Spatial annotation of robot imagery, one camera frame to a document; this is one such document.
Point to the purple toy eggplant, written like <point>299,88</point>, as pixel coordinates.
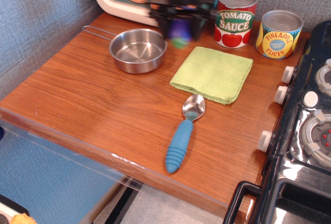
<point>179,33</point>

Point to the blue handled metal spoon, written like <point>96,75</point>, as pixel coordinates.
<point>193,108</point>

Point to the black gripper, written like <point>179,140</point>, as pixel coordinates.
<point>165,13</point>

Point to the white stove knob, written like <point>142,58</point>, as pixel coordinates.
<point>287,74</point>
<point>264,141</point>
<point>280,94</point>

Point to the tomato sauce can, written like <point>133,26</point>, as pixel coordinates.
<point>234,21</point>

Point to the pineapple slices can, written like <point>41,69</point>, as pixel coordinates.
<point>278,34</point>

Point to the small steel pot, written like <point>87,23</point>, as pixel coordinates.
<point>135,51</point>

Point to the orange object bottom left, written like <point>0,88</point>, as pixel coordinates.
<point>12,212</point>

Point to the green folded cloth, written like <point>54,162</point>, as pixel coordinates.
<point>213,74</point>

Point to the black toy stove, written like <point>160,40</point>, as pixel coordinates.
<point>296,173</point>

